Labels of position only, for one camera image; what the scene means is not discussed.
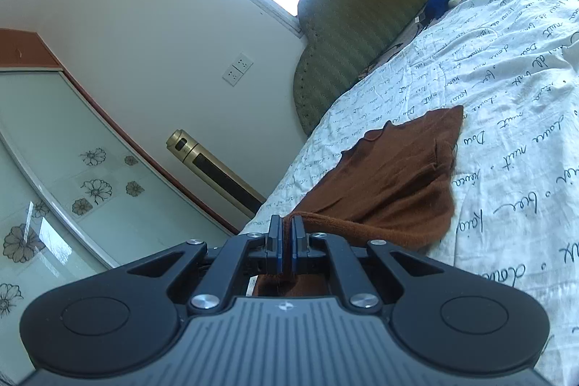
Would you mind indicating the green padded headboard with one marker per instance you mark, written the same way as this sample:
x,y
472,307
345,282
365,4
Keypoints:
x,y
362,28

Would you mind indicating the brown knit sweater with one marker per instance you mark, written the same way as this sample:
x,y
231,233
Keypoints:
x,y
398,182

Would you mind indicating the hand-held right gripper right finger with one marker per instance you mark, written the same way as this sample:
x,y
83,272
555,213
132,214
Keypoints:
x,y
297,242

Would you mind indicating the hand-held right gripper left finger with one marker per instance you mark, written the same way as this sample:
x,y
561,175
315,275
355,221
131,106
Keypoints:
x,y
274,242

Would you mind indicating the blue cloth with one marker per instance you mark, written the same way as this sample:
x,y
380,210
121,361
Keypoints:
x,y
441,4

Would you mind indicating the white script-print blanket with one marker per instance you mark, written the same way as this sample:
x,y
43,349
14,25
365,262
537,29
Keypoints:
x,y
511,105

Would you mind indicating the white wall socket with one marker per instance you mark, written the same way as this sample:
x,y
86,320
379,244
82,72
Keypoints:
x,y
237,69

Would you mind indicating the gold tower fan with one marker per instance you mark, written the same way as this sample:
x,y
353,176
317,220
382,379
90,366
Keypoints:
x,y
217,169

